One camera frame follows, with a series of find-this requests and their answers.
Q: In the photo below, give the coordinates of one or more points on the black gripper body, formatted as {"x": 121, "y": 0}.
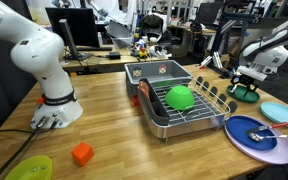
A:
{"x": 245, "y": 80}

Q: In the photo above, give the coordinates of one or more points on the white idle robot arm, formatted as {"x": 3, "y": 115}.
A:
{"x": 47, "y": 76}

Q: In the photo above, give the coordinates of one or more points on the white working robot arm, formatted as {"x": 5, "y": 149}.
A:
{"x": 267, "y": 50}

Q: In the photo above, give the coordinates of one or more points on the dark green plate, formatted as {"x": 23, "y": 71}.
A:
{"x": 242, "y": 97}

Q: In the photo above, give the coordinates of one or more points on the light blue plate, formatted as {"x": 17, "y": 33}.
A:
{"x": 280, "y": 115}

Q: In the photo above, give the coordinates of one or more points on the dark blue plate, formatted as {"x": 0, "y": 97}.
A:
{"x": 240, "y": 128}

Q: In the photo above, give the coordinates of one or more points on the silver ladle spoon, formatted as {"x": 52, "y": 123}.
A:
{"x": 255, "y": 136}

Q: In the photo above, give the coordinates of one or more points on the bright green bowl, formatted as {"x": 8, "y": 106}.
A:
{"x": 180, "y": 98}

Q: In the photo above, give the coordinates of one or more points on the grey plastic bin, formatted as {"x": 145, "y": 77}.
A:
{"x": 170, "y": 71}

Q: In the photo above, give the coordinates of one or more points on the black white headset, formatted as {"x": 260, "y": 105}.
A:
{"x": 159, "y": 51}

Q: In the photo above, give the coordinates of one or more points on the reddish brown utensil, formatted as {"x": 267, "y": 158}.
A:
{"x": 144, "y": 90}

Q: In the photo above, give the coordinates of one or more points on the yellow rubber duck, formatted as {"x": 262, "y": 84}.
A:
{"x": 143, "y": 53}

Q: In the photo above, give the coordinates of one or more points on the small red object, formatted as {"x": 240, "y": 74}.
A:
{"x": 136, "y": 101}

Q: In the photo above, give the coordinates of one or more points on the black power adapter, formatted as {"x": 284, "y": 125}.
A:
{"x": 114, "y": 55}

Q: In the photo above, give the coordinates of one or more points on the tilted grey storage bin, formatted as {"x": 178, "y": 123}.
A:
{"x": 119, "y": 33}

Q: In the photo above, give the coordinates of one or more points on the wooden background desk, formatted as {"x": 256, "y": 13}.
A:
{"x": 97, "y": 62}

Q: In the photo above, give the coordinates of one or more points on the orange cube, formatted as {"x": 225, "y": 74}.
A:
{"x": 82, "y": 154}

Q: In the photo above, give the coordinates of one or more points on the black computer monitor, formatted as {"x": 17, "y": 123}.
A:
{"x": 74, "y": 26}

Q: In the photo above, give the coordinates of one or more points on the yellow green bowl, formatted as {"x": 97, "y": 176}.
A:
{"x": 29, "y": 170}

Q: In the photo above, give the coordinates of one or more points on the black camera stand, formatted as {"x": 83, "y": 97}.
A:
{"x": 232, "y": 30}

